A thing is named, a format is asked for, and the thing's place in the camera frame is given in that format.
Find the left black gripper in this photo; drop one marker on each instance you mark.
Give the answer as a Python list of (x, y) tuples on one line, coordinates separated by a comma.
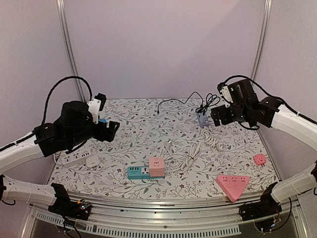
[(111, 132)]

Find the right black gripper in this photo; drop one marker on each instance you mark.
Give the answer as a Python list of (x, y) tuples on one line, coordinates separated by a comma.
[(220, 115)]

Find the purple power strip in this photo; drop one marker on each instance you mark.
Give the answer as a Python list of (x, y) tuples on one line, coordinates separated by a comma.
[(203, 120)]

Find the teal power strip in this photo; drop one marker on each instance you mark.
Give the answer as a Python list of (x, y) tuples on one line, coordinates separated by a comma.
[(138, 172)]

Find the pink cube socket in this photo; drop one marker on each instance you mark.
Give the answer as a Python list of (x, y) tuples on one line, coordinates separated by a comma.
[(156, 167)]

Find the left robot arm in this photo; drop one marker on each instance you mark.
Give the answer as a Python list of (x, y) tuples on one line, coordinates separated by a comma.
[(77, 123)]

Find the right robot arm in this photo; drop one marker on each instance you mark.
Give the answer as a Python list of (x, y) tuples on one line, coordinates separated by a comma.
[(241, 104)]

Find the white charger adapter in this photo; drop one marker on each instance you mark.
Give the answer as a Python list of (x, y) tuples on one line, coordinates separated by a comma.
[(92, 162)]

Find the white power strip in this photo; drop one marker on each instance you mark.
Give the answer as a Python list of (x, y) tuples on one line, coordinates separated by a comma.
[(76, 158)]

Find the small pink square adapter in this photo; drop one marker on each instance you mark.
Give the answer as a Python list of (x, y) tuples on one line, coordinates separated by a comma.
[(259, 159)]

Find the floral table mat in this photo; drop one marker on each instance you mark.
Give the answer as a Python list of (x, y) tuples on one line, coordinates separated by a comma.
[(152, 128)]

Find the pink triangular power strip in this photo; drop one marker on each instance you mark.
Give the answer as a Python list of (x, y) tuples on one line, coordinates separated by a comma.
[(232, 186)]

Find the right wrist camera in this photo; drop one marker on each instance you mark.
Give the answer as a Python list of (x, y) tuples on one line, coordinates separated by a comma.
[(224, 92)]

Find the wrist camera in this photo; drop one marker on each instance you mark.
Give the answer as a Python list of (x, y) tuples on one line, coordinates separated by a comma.
[(96, 105), (224, 92)]

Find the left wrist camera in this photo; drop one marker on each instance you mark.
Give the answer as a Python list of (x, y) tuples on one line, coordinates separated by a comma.
[(96, 105)]

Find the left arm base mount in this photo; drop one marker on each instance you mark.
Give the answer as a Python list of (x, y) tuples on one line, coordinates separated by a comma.
[(65, 207)]

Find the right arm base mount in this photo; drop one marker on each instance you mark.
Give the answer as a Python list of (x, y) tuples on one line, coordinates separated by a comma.
[(265, 207)]

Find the aluminium front rail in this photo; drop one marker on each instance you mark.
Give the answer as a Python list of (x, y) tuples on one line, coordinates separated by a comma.
[(212, 217)]

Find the right aluminium frame post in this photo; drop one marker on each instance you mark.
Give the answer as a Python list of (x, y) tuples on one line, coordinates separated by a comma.
[(262, 38)]

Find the aluminium frame post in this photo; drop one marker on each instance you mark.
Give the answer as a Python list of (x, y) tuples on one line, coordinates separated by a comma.
[(262, 38), (66, 36)]

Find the left aluminium frame post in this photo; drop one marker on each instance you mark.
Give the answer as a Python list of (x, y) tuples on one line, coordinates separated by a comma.
[(66, 36)]

